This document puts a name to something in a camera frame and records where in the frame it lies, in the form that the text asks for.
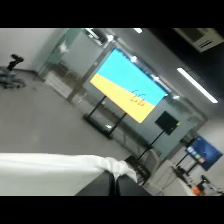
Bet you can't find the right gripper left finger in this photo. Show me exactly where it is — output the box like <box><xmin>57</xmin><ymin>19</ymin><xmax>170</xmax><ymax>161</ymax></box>
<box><xmin>75</xmin><ymin>170</ymin><xmax>117</xmax><ymax>197</ymax></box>

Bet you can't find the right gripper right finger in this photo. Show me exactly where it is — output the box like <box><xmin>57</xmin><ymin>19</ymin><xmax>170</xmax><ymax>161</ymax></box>
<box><xmin>116</xmin><ymin>173</ymin><xmax>153</xmax><ymax>197</ymax></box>

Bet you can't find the white garment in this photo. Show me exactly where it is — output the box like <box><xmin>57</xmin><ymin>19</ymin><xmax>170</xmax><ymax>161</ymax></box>
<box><xmin>0</xmin><ymin>152</ymin><xmax>138</xmax><ymax>197</ymax></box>

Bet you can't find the small black monitor on stand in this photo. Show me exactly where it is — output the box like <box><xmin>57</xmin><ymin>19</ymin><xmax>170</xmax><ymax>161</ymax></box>
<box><xmin>133</xmin><ymin>110</ymin><xmax>181</xmax><ymax>164</ymax></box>

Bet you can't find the blue display screen on stand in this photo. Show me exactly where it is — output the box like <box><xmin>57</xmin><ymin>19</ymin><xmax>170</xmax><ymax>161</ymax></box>
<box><xmin>175</xmin><ymin>135</ymin><xmax>223</xmax><ymax>178</ymax></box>

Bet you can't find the large display screen on stand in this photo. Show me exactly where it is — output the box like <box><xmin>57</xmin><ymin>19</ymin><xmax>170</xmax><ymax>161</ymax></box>
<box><xmin>83</xmin><ymin>48</ymin><xmax>168</xmax><ymax>140</ymax></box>

